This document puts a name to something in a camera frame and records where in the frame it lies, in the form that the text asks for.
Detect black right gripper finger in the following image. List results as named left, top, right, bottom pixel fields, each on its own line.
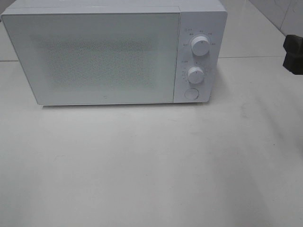
left=283, top=52, right=303, bottom=75
left=283, top=35, right=303, bottom=53

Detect white timer knob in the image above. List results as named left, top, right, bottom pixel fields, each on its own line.
left=187, top=67, right=205, bottom=84

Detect white round door button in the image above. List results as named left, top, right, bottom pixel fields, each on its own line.
left=185, top=88, right=199, bottom=100

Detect white microwave door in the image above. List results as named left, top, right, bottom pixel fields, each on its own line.
left=2, top=13, right=179, bottom=105

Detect white upper power knob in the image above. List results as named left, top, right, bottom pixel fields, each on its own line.
left=190, top=34, right=210, bottom=56

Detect white microwave oven body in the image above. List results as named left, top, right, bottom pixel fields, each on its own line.
left=1, top=0, right=227, bottom=103

